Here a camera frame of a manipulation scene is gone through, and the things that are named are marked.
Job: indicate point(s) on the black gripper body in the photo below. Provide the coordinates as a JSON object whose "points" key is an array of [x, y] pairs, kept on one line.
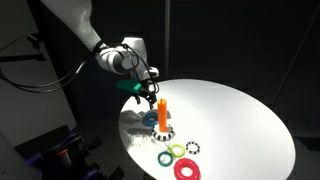
{"points": [[146, 88]]}

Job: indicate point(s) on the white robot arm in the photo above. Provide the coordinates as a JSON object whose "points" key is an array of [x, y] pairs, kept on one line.
{"points": [[76, 16]]}

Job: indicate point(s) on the orange capped bottle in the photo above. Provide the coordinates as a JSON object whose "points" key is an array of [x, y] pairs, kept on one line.
{"points": [[63, 158]]}

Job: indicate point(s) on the orange cone post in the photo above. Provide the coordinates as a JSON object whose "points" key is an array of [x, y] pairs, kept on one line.
{"points": [[162, 115]]}

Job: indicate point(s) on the green wrist camera box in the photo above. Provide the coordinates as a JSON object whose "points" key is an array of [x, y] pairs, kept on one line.
{"points": [[126, 85]]}

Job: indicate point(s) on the black camera stand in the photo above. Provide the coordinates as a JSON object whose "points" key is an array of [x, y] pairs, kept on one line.
{"points": [[20, 58]]}

